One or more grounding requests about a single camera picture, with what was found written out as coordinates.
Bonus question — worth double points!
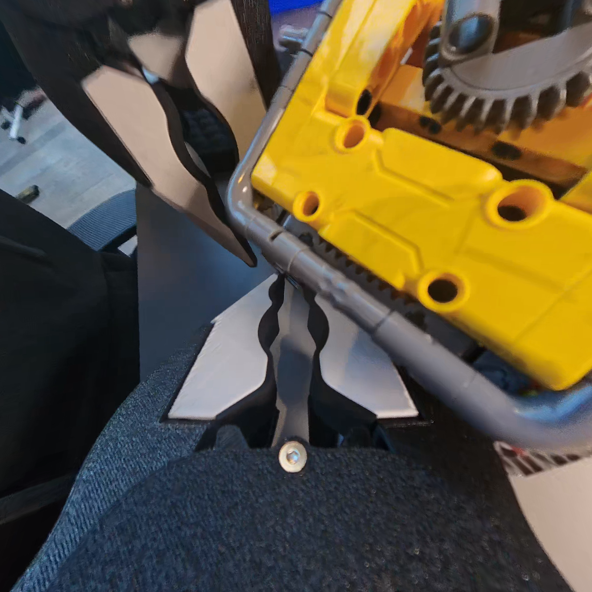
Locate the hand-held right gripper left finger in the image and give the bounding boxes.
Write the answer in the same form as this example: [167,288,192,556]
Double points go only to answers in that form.
[167,275,285,450]

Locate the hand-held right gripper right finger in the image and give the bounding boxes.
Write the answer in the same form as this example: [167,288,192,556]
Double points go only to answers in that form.
[295,287,420,448]

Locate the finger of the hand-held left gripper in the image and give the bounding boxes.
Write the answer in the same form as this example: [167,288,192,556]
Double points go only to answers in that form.
[82,64,258,268]
[184,0,270,154]

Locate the yellow building-block toy vehicle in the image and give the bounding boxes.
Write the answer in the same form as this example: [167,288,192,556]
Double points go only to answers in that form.
[227,0,592,454]

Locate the grey desk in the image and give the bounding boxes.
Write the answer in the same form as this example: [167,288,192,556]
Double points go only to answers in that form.
[136,183,592,592]

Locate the office chair wheel base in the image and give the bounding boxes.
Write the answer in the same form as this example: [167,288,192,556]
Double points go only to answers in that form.
[0,88,44,145]

